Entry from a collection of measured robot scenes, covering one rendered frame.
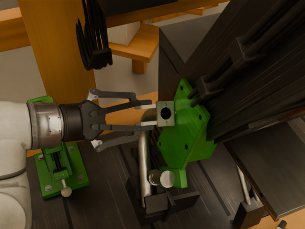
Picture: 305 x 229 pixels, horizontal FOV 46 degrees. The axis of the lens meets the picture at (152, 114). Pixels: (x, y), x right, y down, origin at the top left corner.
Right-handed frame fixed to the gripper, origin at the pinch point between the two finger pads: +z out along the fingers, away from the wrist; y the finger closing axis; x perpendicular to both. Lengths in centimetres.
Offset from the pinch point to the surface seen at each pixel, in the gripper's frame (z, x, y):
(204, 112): 4.4, -13.6, -0.2
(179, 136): 4.4, -3.4, -5.2
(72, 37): -11.9, 17.4, 20.3
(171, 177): 3.3, -0.2, -14.6
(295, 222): 37.1, -2.9, -31.5
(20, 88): -7, 199, 21
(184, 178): 5.1, -2.6, -14.6
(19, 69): -5, 214, 37
